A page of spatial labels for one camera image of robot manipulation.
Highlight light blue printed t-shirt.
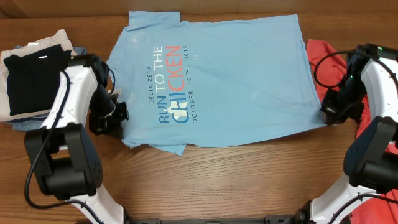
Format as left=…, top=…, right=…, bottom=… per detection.
left=108, top=11, right=324, bottom=155

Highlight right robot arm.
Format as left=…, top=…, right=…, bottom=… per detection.
left=285, top=44, right=397, bottom=224

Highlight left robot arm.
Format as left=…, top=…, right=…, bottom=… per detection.
left=24, top=54, right=132, bottom=224

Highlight red t-shirt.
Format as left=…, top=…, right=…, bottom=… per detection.
left=307, top=39, right=397, bottom=224

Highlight folded blue jeans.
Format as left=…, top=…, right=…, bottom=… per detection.
left=6, top=45, right=88, bottom=132

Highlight black folded shirt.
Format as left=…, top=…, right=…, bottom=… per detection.
left=3, top=44, right=72, bottom=116

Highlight beige folded garment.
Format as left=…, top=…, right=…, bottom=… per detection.
left=1, top=29, right=77, bottom=122

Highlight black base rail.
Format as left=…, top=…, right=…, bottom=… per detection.
left=125, top=215, right=305, bottom=224

